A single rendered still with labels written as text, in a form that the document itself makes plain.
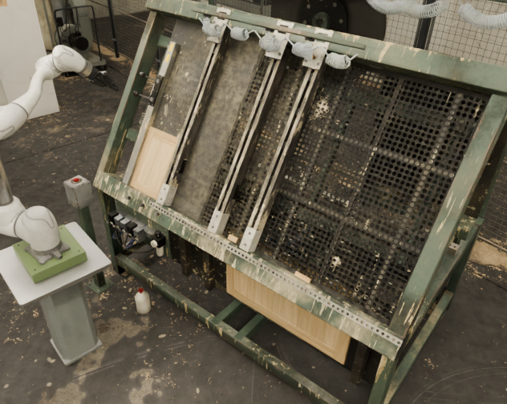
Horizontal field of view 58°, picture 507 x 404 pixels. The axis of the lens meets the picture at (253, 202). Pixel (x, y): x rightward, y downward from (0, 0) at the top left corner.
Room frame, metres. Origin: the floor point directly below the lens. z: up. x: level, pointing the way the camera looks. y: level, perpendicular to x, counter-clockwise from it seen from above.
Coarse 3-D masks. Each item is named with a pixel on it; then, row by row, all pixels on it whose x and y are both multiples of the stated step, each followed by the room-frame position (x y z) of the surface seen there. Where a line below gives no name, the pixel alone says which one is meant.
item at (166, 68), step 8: (168, 48) 2.88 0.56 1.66; (176, 48) 2.88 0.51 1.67; (168, 64) 2.82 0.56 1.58; (160, 72) 2.81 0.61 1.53; (168, 72) 2.81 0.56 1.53; (160, 88) 2.75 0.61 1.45; (160, 96) 2.75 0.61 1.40; (152, 112) 2.69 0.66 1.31; (144, 120) 2.68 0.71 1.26; (152, 120) 2.68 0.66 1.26; (144, 128) 2.64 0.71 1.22; (144, 136) 2.62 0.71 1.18; (136, 144) 2.61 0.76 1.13; (136, 152) 2.57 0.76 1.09; (136, 160) 2.55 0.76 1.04; (128, 168) 2.53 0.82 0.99; (128, 176) 2.50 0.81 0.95; (128, 184) 2.48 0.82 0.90
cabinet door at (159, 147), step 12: (156, 132) 2.60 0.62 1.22; (144, 144) 2.60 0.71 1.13; (156, 144) 2.56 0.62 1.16; (168, 144) 2.51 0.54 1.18; (144, 156) 2.55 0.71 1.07; (156, 156) 2.51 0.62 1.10; (168, 156) 2.46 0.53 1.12; (144, 168) 2.50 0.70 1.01; (156, 168) 2.46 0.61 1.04; (132, 180) 2.49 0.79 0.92; (144, 180) 2.45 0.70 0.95; (156, 180) 2.41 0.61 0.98; (144, 192) 2.40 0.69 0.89; (156, 192) 2.35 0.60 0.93
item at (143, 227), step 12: (120, 204) 2.41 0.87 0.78; (108, 216) 2.33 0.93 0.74; (120, 216) 2.31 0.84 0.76; (132, 216) 2.35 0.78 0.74; (144, 216) 2.27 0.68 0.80; (120, 228) 2.23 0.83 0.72; (132, 228) 2.21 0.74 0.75; (144, 228) 2.22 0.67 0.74; (156, 228) 2.20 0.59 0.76; (132, 240) 2.22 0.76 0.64; (144, 240) 2.29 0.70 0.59; (156, 240) 2.10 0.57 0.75; (168, 240) 2.14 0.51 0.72; (156, 252) 2.13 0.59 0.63; (168, 252) 2.15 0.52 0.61
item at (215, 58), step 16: (208, 16) 2.58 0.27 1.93; (208, 32) 2.59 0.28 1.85; (224, 32) 2.68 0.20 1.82; (224, 48) 2.67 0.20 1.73; (208, 64) 2.62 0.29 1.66; (208, 80) 2.56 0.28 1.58; (208, 96) 2.56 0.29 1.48; (192, 112) 2.50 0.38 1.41; (192, 128) 2.44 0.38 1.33; (176, 144) 2.42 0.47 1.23; (192, 144) 2.44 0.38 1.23; (176, 160) 2.35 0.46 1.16; (176, 176) 2.33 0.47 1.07; (160, 192) 2.28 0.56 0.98
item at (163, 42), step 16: (160, 64) 2.97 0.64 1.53; (352, 96) 2.17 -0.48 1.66; (368, 96) 2.15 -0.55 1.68; (144, 112) 2.83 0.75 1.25; (352, 112) 2.19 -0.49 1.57; (384, 112) 2.06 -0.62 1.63; (432, 112) 1.96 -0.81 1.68; (128, 128) 2.81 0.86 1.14; (464, 128) 1.84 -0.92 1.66; (288, 208) 1.97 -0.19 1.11; (320, 224) 1.85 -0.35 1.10; (416, 224) 1.68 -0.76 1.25; (352, 240) 1.73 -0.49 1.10; (384, 240) 1.71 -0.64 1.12; (384, 256) 1.63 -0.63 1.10; (400, 256) 1.59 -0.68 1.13; (416, 256) 1.58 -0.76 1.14
